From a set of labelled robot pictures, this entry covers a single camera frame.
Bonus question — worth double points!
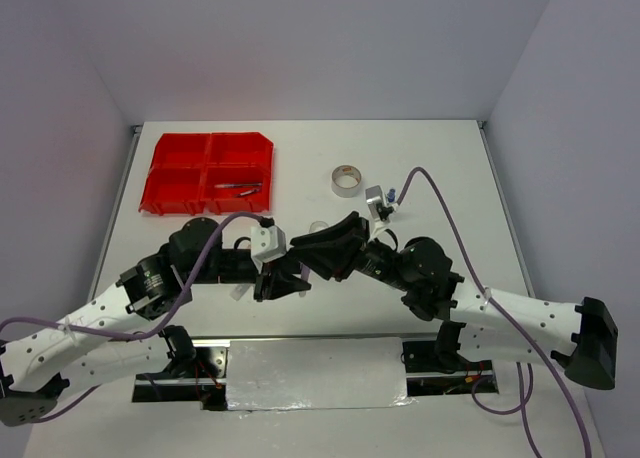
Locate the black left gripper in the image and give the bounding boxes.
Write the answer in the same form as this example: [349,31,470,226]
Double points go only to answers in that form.
[185,246,312,301]

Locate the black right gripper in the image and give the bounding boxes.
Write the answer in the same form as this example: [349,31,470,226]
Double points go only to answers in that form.
[285,212,409,291]

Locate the orange-tipped clear highlighter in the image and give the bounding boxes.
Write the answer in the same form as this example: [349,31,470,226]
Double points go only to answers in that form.
[230,284,251,301]

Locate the teal ink pen refill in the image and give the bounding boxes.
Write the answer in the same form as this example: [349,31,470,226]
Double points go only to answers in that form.
[214,182,262,189]

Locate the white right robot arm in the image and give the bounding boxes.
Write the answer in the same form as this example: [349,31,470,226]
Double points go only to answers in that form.
[288,212,619,390]

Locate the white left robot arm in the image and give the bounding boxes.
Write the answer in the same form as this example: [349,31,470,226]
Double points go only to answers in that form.
[1,218,311,427]

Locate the small clear tape roll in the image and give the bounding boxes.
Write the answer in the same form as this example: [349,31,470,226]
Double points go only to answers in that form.
[309,221,329,233]

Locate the large clear tape roll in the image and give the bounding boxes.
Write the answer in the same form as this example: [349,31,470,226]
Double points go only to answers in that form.
[331,165,362,199]

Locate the red four-compartment bin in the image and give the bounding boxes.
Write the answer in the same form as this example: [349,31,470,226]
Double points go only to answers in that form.
[138,132,274,216]

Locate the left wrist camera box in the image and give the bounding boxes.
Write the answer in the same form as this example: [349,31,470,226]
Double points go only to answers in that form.
[250,218,286,272]

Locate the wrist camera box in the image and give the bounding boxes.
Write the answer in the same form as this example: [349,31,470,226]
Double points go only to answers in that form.
[365,185,397,240]
[250,218,286,272]

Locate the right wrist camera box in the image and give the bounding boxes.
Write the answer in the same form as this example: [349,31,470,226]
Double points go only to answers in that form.
[365,185,397,240]

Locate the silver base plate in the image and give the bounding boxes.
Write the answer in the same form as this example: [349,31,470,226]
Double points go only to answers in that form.
[131,336,498,412]

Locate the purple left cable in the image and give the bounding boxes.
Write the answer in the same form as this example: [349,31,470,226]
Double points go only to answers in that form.
[0,211,266,424]

